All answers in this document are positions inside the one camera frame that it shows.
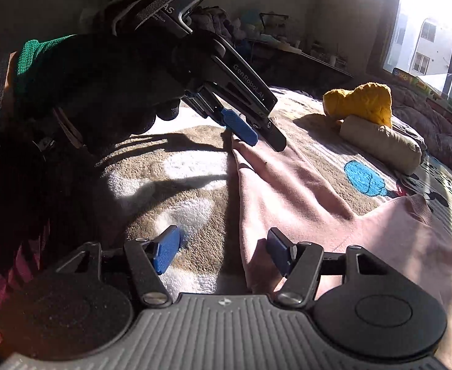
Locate grey folded clothes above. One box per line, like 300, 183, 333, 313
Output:
392, 117, 429, 153

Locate cartoon mouse printed blanket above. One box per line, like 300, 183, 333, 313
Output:
91, 87, 452, 297

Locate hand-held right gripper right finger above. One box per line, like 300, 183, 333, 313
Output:
266, 227, 394, 310

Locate yellow knit sweater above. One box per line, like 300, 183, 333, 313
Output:
322, 82, 393, 129

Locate colourful alphabet board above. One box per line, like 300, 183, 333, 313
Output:
392, 67, 452, 124

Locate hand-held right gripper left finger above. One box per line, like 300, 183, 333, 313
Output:
52, 224, 183, 308

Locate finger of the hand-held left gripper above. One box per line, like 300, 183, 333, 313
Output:
245, 117, 288, 153
183, 85, 258, 147

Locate cluttered desk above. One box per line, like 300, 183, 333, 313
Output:
245, 40, 355, 82

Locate purple quilt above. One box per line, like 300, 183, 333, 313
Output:
388, 81, 452, 178

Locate window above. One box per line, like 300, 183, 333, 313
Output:
382, 0, 452, 103

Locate pink sweatshirt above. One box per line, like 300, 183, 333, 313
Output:
227, 125, 452, 370

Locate person's left hand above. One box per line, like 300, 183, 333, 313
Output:
19, 0, 189, 154

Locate purple quilted jacket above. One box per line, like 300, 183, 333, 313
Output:
192, 8, 242, 43

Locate beige folded garment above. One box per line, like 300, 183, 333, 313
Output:
339, 115, 423, 175

